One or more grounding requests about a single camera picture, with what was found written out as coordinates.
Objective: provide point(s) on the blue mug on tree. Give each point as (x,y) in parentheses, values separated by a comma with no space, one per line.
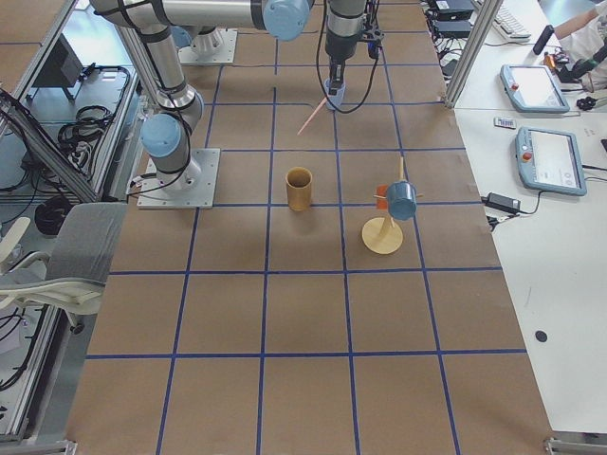
(401,200)

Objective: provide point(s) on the orange mug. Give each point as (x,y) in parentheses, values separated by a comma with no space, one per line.
(380,196)

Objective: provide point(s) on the aluminium frame post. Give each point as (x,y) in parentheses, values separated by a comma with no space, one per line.
(476,39)

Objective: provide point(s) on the lower teach pendant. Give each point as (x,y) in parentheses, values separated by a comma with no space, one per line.
(549,160)

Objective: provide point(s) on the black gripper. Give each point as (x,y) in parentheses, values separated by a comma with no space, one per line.
(339,46)

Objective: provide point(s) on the upper teach pendant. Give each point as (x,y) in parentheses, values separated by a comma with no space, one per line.
(532,89)

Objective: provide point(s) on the grey office chair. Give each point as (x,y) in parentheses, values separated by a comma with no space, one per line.
(73,274)

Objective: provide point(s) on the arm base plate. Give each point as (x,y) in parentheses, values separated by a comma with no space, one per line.
(213,48)
(195,188)

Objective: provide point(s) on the black power adapter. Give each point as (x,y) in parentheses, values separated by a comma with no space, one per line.
(502,203)

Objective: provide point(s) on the light blue plastic cup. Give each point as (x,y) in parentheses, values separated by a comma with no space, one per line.
(334,95)

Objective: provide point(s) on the teach pendant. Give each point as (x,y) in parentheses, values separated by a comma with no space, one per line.
(532,89)
(549,160)

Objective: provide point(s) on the wooden mug tree stand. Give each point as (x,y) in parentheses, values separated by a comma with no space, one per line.
(383,235)

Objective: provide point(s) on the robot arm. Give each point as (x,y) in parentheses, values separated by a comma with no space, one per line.
(167,135)

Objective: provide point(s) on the bamboo chopstick holder cup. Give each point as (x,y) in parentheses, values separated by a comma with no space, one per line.
(298,181)

